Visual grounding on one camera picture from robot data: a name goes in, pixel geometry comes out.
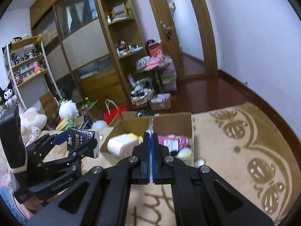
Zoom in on black tissue pack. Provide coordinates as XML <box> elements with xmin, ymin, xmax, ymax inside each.
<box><xmin>67</xmin><ymin>127</ymin><xmax>100</xmax><ymax>159</ymax></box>

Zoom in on cream bear plush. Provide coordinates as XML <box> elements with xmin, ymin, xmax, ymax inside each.
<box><xmin>19</xmin><ymin>107</ymin><xmax>47</xmax><ymax>138</ymax></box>

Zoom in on brown cardboard box on floor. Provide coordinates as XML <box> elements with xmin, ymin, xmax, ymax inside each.
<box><xmin>39</xmin><ymin>91</ymin><xmax>59</xmax><ymax>124</ymax></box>

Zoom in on white round plush toy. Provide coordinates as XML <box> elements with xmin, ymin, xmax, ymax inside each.
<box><xmin>59</xmin><ymin>100</ymin><xmax>79</xmax><ymax>120</ymax></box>

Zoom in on green glass bottle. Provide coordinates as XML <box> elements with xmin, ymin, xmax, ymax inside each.
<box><xmin>85</xmin><ymin>97</ymin><xmax>92</xmax><ymax>109</ymax></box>

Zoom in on black white Kuromi plush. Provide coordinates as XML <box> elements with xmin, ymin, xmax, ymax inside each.
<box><xmin>1</xmin><ymin>81</ymin><xmax>17</xmax><ymax>109</ymax></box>

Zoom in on pink plush toy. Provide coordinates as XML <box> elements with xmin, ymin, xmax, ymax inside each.
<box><xmin>158</xmin><ymin>134</ymin><xmax>189</xmax><ymax>152</ymax></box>

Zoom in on red paper shopping bag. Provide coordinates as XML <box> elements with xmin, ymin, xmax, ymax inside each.
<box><xmin>103</xmin><ymin>99</ymin><xmax>127</xmax><ymax>125</ymax></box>

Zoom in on beige floral plush blanket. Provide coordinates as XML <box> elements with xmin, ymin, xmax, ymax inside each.
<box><xmin>82</xmin><ymin>103</ymin><xmax>300</xmax><ymax>225</ymax></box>

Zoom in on yellow plush toy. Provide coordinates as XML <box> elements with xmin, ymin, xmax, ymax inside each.
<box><xmin>128</xmin><ymin>133</ymin><xmax>143</xmax><ymax>144</ymax></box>

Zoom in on printed cardboard box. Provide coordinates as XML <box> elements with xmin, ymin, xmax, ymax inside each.
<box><xmin>100</xmin><ymin>112</ymin><xmax>194</xmax><ymax>166</ymax></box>

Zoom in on white shelf with figurines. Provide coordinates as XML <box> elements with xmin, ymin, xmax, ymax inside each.
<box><xmin>2</xmin><ymin>34</ymin><xmax>62</xmax><ymax>109</ymax></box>

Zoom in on wicker basket with clothes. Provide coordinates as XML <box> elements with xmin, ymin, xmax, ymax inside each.
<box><xmin>128</xmin><ymin>73</ymin><xmax>154</xmax><ymax>106</ymax></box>

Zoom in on wooden wardrobe cabinet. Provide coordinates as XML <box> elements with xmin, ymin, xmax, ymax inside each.
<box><xmin>30</xmin><ymin>0</ymin><xmax>146</xmax><ymax>110</ymax></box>

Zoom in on small cluttered table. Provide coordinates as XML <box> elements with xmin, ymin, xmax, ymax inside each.
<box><xmin>136</xmin><ymin>56</ymin><xmax>176</xmax><ymax>93</ymax></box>

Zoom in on wooden door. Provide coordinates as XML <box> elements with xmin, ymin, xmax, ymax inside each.
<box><xmin>150</xmin><ymin>0</ymin><xmax>218</xmax><ymax>80</ymax></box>

